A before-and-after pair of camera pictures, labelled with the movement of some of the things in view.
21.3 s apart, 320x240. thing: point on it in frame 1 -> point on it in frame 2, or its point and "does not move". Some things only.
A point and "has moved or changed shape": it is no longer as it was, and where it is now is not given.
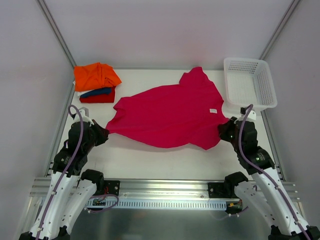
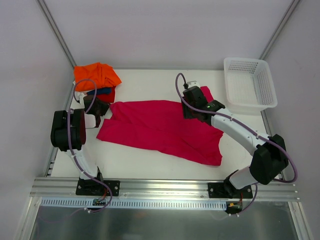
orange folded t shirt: (95, 76) does not move
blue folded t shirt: (99, 91) does not move
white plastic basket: (247, 84) does not move
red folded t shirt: (104, 98) does not move
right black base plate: (218, 190) does not move
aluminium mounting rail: (132, 189) does not move
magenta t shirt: (187, 114) has moved or changed shape
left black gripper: (98, 133) -> (103, 109)
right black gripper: (225, 131) -> (188, 113)
